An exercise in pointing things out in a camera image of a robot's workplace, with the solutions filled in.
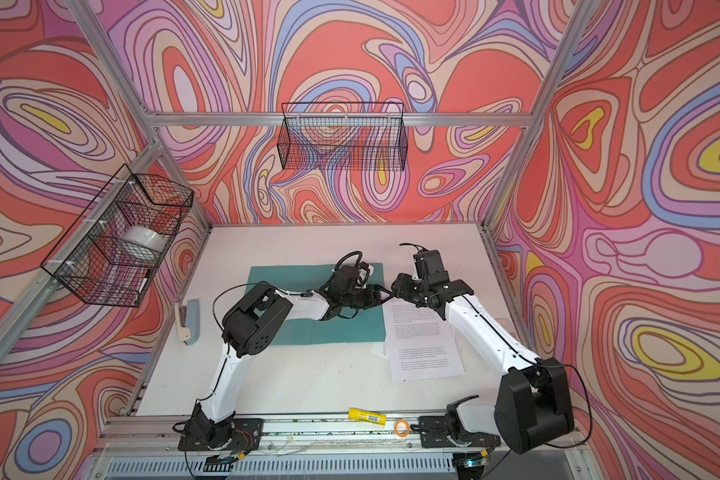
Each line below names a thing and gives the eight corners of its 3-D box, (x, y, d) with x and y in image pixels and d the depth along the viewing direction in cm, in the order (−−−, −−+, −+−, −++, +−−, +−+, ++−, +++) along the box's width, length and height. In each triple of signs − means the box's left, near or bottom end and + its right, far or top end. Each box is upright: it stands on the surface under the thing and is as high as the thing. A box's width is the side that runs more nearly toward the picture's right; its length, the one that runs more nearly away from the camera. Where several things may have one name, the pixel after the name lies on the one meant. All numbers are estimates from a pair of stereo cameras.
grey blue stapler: (184, 347, 90) (178, 342, 86) (185, 305, 99) (179, 299, 96) (199, 343, 91) (193, 337, 87) (199, 301, 100) (194, 295, 97)
